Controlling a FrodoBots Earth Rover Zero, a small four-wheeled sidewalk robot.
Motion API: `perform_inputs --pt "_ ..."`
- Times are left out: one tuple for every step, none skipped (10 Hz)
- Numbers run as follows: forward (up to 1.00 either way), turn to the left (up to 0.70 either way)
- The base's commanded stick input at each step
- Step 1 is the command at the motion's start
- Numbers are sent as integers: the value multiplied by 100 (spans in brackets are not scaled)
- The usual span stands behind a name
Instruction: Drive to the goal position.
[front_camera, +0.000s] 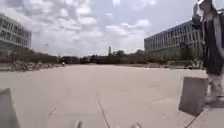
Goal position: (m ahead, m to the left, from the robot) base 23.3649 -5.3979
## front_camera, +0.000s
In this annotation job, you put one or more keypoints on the person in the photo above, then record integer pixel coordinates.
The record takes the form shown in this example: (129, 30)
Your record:
(213, 50)

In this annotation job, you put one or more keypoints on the row of trees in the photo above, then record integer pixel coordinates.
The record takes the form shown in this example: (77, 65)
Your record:
(110, 58)

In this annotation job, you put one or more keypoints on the distant tower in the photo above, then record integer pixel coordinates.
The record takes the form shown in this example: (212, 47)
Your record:
(109, 50)

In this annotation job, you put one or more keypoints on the pale paved plaza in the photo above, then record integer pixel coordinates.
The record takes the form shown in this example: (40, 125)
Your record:
(100, 86)

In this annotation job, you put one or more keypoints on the white multi-storey building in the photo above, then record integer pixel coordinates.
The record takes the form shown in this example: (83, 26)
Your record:
(11, 36)

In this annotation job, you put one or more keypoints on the grey concrete block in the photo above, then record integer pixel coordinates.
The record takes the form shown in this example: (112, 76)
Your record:
(192, 95)

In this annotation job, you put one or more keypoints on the pile of rocks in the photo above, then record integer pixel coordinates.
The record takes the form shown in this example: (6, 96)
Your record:
(28, 66)

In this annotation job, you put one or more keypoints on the grey glass-fronted building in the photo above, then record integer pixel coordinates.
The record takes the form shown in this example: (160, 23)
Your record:
(173, 40)

